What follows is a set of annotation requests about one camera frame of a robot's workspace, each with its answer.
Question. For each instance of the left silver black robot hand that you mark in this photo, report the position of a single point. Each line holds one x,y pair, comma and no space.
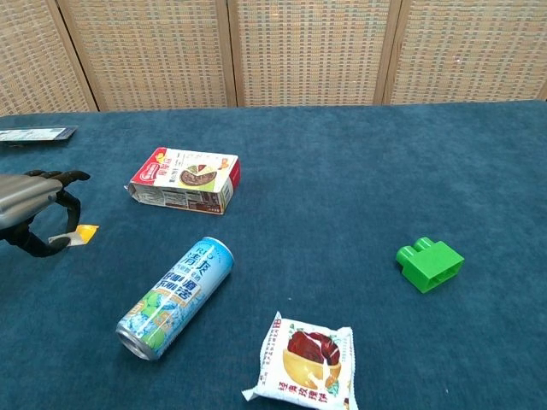
21,198

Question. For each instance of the yellow card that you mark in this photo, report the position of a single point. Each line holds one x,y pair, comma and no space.
84,234

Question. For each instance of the flat black printed package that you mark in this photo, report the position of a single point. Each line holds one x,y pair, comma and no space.
34,134

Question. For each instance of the red and white food carton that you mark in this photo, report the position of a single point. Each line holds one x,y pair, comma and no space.
188,178

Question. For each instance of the blue drink can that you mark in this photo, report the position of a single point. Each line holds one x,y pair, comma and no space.
179,294

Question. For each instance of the blue table cloth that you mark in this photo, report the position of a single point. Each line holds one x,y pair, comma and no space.
325,205

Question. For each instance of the woven folding screen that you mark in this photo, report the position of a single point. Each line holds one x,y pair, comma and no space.
299,51

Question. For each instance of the white snack packet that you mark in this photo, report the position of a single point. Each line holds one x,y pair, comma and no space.
307,363

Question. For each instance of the green toy building block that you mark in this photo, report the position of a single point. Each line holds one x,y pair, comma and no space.
429,265

